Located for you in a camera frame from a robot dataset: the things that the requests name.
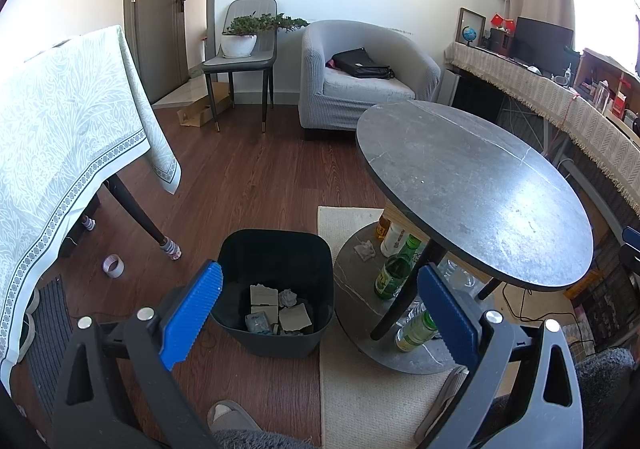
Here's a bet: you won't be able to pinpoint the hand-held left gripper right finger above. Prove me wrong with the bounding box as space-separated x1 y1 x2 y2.
417 263 586 449

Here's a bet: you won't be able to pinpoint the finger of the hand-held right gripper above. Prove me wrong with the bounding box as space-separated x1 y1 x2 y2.
620 226 640 275

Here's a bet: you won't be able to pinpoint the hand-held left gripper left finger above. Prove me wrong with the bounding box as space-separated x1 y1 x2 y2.
50 260 223 449

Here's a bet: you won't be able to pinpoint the plastic wrapper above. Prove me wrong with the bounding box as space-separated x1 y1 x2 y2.
245 311 273 335

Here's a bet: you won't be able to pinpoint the white cardboard box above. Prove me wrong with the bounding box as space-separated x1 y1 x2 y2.
250 284 279 325

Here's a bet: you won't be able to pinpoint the dark trash bin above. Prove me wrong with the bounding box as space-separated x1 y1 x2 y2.
210 229 335 360

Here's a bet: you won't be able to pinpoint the white box with dark label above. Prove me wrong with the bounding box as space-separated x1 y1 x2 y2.
278 304 314 334

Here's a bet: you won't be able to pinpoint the clear bottle green label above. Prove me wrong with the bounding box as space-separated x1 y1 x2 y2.
395 311 438 352

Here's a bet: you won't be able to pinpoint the white bottle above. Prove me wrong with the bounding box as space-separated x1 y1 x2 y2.
381 223 407 257

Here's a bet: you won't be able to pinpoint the person's legs in striped socks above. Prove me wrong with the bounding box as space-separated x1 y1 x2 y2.
60 174 168 260

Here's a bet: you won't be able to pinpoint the round grey marble table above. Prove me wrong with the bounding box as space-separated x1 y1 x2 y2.
334 100 595 375

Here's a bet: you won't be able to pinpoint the beige lace table runner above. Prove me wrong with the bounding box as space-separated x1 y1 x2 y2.
445 41 640 217

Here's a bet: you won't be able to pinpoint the grey striped floor mat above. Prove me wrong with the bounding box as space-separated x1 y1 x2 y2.
25 274 78 417

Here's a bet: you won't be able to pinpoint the wooden desk organizer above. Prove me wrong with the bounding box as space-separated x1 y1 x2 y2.
572 48 640 122

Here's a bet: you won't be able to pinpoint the flat cardboard box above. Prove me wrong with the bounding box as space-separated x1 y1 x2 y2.
177 81 233 128

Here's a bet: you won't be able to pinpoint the black monitor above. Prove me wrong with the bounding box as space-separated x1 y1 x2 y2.
512 16 575 76

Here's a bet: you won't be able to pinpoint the white flat panel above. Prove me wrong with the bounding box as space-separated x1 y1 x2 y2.
442 69 462 106

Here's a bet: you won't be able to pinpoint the brown box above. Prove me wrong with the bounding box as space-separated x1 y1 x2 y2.
489 28 513 54

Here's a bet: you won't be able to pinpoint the black bag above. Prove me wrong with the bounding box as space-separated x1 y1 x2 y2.
332 48 396 80

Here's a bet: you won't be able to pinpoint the potted plant white pot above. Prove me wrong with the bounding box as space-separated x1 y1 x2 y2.
220 13 310 58

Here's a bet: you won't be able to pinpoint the grey armchair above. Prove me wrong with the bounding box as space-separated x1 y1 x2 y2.
298 20 442 140

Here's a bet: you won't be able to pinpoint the grey door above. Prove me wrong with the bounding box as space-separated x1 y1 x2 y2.
125 0 201 104

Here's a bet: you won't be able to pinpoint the grey dining chair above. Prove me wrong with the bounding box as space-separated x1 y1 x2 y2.
201 0 278 134

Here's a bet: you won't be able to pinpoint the black floor cable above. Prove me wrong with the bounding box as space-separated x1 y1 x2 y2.
502 286 596 345

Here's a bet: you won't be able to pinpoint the picture frame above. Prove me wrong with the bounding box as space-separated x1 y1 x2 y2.
456 7 487 48

